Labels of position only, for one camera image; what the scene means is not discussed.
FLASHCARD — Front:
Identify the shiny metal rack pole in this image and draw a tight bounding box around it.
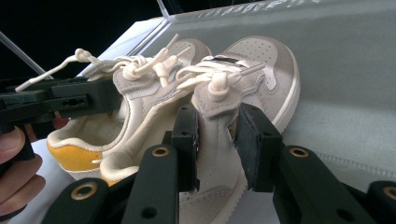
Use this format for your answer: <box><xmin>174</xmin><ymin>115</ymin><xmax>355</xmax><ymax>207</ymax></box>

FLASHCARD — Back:
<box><xmin>0</xmin><ymin>30</ymin><xmax>54</xmax><ymax>80</ymax></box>
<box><xmin>156</xmin><ymin>0</ymin><xmax>171</xmax><ymax>19</ymax></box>

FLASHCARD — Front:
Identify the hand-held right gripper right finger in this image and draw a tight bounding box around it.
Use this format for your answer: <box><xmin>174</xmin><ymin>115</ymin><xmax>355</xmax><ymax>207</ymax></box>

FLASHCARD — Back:
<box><xmin>233</xmin><ymin>103</ymin><xmax>285</xmax><ymax>193</ymax></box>

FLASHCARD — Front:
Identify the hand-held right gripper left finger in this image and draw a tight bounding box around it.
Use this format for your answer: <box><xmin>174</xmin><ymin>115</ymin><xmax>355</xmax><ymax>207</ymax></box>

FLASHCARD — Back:
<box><xmin>163</xmin><ymin>104</ymin><xmax>201</xmax><ymax>192</ymax></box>

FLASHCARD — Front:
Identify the beige sneaker with yellow heel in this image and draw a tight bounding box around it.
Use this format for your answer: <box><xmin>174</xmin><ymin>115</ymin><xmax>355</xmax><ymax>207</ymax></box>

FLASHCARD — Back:
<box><xmin>13</xmin><ymin>33</ymin><xmax>213</xmax><ymax>188</ymax></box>
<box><xmin>99</xmin><ymin>35</ymin><xmax>302</xmax><ymax>224</ymax></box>

